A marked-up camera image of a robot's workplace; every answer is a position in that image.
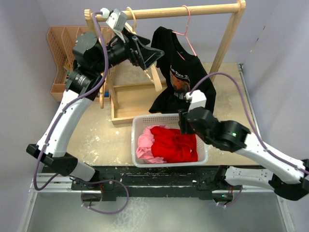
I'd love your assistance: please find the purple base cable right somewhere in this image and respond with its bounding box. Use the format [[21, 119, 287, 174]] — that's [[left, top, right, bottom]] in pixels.
[[216, 185, 243, 208]]

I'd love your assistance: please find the pink wire hanger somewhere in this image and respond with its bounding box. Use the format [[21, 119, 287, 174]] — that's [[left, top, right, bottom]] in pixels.
[[172, 5, 197, 57]]

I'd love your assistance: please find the red t shirt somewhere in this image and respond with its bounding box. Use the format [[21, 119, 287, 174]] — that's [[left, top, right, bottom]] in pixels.
[[151, 127, 198, 163]]

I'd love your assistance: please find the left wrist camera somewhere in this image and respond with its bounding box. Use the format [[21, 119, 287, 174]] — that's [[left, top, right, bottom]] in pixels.
[[100, 8, 127, 32]]

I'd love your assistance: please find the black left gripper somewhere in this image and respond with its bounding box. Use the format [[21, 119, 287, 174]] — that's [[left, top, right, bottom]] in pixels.
[[93, 26, 163, 74]]

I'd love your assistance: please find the pink plastic file organizer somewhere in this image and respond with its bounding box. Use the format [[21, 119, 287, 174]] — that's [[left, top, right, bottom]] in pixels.
[[46, 26, 116, 102]]

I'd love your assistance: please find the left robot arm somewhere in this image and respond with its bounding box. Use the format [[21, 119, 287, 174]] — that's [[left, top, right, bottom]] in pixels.
[[26, 29, 164, 189]]

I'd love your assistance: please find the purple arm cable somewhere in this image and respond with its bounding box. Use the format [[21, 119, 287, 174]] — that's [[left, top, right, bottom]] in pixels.
[[189, 72, 309, 174], [33, 11, 109, 191]]

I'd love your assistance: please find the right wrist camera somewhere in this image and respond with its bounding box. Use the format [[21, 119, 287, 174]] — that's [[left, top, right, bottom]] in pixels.
[[185, 90, 207, 112]]

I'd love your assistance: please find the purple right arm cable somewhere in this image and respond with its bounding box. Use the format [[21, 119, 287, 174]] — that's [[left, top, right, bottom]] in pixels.
[[189, 72, 309, 174]]

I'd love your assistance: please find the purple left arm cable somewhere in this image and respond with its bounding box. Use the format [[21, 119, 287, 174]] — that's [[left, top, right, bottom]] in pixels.
[[33, 11, 109, 191]]

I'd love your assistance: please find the white plastic laundry basket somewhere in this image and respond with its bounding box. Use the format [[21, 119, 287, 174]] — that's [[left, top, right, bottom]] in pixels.
[[131, 114, 208, 168]]

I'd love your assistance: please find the black t shirt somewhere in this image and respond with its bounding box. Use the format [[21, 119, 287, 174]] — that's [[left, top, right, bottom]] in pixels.
[[149, 27, 207, 114]]

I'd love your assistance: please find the pink t shirt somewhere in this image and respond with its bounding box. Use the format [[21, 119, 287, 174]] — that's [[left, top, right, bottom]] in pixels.
[[136, 125, 169, 164]]

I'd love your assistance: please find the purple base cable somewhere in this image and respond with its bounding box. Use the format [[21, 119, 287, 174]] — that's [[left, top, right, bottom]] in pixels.
[[81, 179, 130, 215], [216, 185, 243, 208]]

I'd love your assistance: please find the wooden clothes rack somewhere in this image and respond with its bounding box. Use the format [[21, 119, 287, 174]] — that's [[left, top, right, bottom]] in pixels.
[[84, 0, 247, 125]]

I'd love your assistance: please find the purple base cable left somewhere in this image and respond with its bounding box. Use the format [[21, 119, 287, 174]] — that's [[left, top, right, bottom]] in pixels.
[[81, 179, 130, 215]]

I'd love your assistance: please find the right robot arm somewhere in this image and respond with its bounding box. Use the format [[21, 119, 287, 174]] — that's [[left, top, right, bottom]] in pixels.
[[178, 107, 309, 201]]

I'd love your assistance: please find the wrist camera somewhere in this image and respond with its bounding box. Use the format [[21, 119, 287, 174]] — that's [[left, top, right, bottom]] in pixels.
[[185, 90, 207, 112], [100, 8, 127, 32]]

